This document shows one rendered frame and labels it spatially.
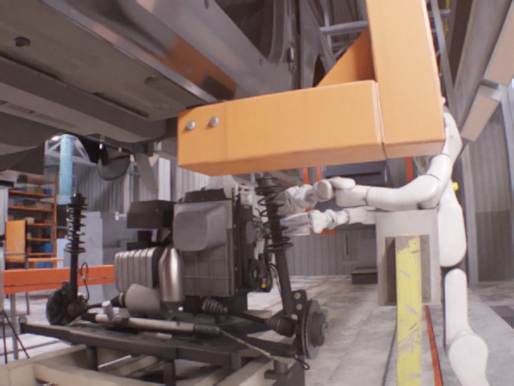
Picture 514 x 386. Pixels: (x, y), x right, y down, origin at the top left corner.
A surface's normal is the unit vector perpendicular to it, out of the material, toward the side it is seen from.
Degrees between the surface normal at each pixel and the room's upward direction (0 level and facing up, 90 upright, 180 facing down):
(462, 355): 90
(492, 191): 90
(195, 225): 90
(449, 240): 90
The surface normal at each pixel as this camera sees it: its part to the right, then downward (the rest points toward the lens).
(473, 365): -0.33, -0.10
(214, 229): 0.73, -0.10
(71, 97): 0.92, 0.07
